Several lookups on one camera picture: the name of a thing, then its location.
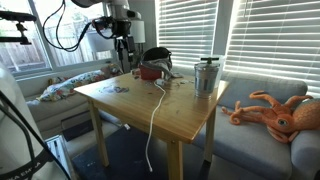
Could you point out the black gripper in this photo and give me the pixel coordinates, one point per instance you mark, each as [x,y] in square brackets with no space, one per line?
[122,29]

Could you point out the red basket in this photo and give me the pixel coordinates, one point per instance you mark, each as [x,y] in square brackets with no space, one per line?
[149,74]

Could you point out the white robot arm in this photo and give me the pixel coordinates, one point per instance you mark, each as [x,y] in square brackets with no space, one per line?
[116,10]

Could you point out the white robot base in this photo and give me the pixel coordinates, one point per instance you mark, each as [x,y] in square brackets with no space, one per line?
[23,153]

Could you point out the grey cloth in basket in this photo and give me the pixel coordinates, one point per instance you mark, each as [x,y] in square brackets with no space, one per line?
[160,64]

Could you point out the white table lamp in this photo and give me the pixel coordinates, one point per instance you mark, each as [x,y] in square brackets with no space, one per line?
[138,31]

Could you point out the black bag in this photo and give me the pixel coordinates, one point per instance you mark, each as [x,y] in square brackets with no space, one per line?
[157,53]

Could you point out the small sticker on table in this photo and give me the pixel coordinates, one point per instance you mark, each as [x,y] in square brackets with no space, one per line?
[113,89]

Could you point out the left window blinds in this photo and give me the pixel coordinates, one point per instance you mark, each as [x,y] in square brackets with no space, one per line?
[187,28]

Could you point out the wooden table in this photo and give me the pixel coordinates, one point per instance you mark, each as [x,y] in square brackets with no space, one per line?
[171,112]

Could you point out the floral patterned pillow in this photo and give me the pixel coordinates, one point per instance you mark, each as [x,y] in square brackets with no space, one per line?
[66,88]

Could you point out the silver metal tumbler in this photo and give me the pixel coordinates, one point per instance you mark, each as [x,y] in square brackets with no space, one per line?
[205,76]

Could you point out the dark blue rug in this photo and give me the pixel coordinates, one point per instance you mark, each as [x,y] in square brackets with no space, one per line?
[126,154]

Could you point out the white window blinds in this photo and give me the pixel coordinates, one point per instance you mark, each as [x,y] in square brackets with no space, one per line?
[277,38]

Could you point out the grey sofa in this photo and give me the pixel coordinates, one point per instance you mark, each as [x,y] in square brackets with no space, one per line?
[250,146]

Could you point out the orange plush octopus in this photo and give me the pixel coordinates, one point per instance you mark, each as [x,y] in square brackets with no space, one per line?
[283,121]

